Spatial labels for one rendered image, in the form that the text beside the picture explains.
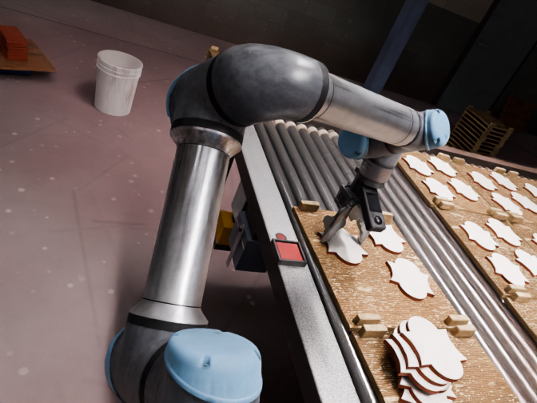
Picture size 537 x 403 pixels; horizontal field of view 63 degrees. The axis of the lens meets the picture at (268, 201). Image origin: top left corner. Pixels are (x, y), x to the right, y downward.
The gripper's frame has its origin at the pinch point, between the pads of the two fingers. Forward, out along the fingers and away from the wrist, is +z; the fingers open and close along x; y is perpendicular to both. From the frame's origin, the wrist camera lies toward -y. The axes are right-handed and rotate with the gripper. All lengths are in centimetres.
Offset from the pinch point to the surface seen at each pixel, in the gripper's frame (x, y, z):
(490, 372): -22.4, -37.7, 3.3
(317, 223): 4.1, 8.4, 0.0
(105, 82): 53, 230, 55
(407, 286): -12.8, -14.4, 0.5
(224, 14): -80, 478, 30
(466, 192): -76, 38, -3
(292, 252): 15.7, -3.1, 1.5
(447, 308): -22.8, -20.0, 2.0
